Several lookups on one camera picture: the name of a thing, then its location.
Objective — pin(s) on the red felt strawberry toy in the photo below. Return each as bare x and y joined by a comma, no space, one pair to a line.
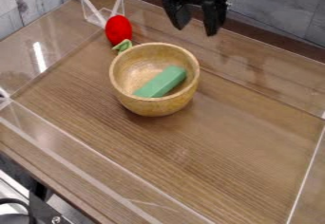
119,33

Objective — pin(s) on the clear acrylic triangular bracket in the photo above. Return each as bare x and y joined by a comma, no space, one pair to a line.
102,11

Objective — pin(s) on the clear acrylic tray enclosure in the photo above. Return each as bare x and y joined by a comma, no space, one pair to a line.
237,159

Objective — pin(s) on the green rectangular block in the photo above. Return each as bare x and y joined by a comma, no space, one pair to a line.
163,83

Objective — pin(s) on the brown wooden bowl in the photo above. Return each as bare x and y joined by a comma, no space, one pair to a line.
156,106

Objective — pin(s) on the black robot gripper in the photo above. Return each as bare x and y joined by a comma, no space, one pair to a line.
214,13

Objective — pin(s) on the black metal bracket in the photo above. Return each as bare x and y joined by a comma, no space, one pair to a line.
44,213

